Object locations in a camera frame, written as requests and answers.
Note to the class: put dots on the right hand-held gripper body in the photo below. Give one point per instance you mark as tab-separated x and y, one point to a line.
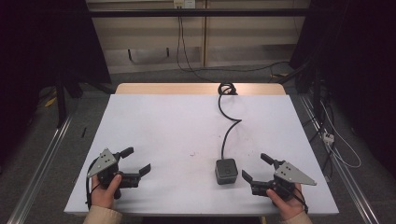
291	174

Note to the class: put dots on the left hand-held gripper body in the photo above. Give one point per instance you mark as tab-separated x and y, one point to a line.
104	161

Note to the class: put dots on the person's right hand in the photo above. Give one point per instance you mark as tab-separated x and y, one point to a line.
289	208

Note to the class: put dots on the person's left hand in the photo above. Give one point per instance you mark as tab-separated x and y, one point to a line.
104	196

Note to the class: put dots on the black cube power adapter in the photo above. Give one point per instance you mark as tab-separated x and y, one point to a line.
226	171

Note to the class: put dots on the small black floor object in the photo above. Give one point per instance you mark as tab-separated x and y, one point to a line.
83	132

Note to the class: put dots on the white table cover board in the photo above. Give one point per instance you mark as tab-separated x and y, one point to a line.
162	130

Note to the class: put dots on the black metal stand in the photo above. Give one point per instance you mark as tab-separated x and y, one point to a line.
61	99

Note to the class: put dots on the yellow floor tape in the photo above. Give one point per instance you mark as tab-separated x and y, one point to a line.
50	101

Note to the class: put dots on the dark curtain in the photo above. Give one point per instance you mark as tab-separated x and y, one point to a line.
358	62
40	46

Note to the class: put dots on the black horizontal metal bar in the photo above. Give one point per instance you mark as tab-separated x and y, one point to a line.
199	12

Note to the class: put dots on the aluminium floor rail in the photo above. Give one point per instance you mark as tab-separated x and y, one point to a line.
40	168
342	168

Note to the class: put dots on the white wall socket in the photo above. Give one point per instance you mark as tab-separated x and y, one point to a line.
184	3

